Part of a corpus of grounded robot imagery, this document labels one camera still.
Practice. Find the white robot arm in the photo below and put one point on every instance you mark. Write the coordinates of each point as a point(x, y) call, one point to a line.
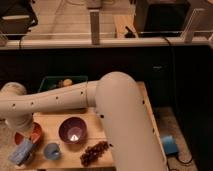
point(117, 98)

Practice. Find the green plastic tray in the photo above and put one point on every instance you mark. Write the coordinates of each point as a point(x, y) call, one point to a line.
point(48, 81)

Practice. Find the purple bowl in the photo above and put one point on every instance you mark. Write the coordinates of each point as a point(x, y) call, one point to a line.
point(73, 130)

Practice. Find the wooden table board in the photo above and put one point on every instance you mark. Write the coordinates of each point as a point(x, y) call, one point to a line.
point(50, 121)

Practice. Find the bunch of dark grapes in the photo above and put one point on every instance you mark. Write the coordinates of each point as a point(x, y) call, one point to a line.
point(92, 153)

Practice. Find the black monitor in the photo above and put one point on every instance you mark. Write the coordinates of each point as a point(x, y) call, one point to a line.
point(160, 15)

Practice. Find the orange bowl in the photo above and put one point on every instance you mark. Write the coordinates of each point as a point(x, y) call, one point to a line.
point(35, 137)

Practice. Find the blue cup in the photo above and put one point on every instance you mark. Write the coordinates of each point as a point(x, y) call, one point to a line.
point(52, 151)

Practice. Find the black chair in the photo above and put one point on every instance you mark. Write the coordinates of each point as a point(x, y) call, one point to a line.
point(16, 17)

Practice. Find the grey metal post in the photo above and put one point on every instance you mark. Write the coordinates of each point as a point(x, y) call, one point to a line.
point(95, 27)

